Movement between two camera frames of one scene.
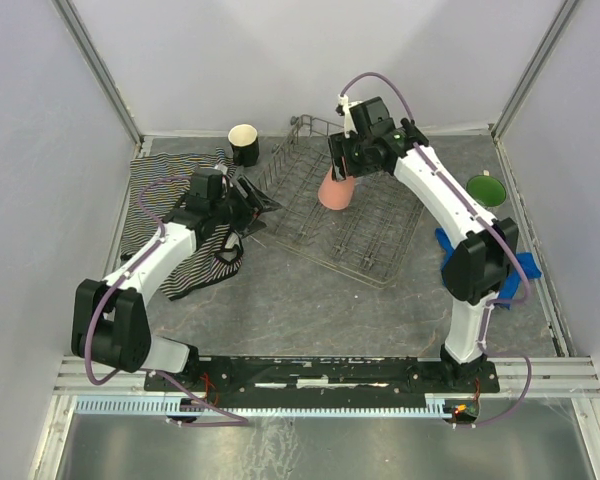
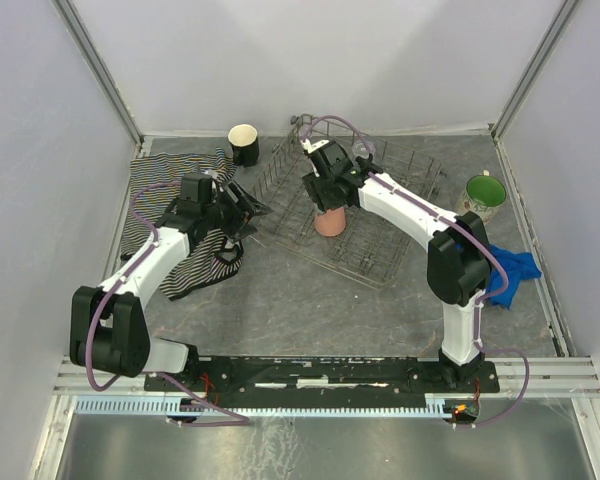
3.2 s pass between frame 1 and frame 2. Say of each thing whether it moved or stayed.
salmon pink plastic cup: moved
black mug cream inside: stayed
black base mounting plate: stayed
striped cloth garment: stayed
